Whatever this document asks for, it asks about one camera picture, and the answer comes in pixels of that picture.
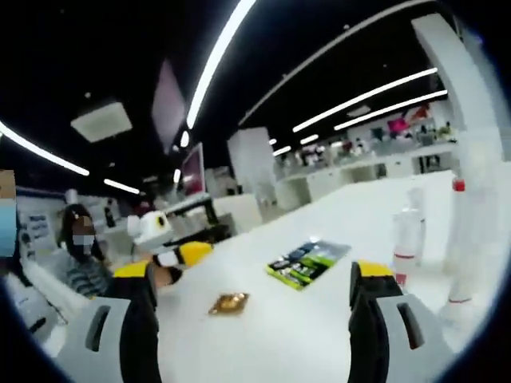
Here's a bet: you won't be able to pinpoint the red-square white skincare bottle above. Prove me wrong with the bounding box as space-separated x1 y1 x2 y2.
390 187 425 290

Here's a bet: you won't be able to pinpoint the square ceiling air conditioner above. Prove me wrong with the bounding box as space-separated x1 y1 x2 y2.
69 101 133 144

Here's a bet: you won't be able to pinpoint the hanging ceiling screen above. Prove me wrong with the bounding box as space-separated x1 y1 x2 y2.
153 58 189 155

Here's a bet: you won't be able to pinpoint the long ceiling strip light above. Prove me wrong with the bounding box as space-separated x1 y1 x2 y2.
185 0 259 131

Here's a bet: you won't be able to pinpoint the white desk black legs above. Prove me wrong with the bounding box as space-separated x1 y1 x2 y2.
163 193 219 235

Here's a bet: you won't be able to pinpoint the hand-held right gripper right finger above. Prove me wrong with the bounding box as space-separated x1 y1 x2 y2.
347 259 454 383

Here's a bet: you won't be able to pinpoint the pink display screen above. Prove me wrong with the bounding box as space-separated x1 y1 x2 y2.
180 142 207 196

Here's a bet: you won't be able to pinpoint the gold skincare sachet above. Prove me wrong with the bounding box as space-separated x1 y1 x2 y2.
207 292 251 316

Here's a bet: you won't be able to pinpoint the person's left hand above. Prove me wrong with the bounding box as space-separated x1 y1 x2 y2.
153 265 177 289

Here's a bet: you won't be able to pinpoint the white office counter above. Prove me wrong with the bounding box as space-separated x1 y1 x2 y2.
279 143 458 200

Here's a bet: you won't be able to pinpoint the green black skincare packet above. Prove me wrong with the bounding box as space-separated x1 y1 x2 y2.
266 239 351 291

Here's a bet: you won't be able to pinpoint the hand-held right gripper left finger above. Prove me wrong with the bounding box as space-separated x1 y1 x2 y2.
58 261 160 383

